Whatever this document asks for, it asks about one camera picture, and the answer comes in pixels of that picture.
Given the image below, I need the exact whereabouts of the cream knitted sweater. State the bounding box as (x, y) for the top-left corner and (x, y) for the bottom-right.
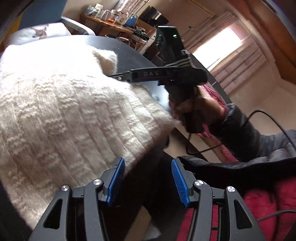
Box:
(1, 45), (176, 228)

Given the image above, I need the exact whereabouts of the person right forearm dark sleeve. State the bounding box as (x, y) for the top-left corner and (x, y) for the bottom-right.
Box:
(209, 104), (295, 163)

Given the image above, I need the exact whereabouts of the person right hand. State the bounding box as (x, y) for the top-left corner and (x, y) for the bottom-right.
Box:
(169, 86), (226, 126)

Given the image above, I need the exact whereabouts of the far window curtain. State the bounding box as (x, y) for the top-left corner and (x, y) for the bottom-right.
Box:
(182, 11), (266, 94)

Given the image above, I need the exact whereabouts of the black monitor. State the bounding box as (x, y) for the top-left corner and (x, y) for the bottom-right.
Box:
(139, 6), (169, 27)

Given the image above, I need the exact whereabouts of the blue bag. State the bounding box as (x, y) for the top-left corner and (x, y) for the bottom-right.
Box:
(124, 15), (138, 27)

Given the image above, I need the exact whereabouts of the red blanket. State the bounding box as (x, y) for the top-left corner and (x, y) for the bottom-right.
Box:
(177, 179), (295, 240)

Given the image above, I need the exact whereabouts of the wooden side table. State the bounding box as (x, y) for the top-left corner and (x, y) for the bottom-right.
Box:
(80, 14), (133, 36)

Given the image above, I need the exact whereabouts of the grey yellow blue armchair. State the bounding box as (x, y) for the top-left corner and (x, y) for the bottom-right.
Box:
(0, 0), (96, 50)

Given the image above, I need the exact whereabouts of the deer print cushion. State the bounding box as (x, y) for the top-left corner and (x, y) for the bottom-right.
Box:
(4, 22), (71, 48)

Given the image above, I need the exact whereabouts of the black cable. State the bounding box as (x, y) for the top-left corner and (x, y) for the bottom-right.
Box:
(185, 109), (296, 156)

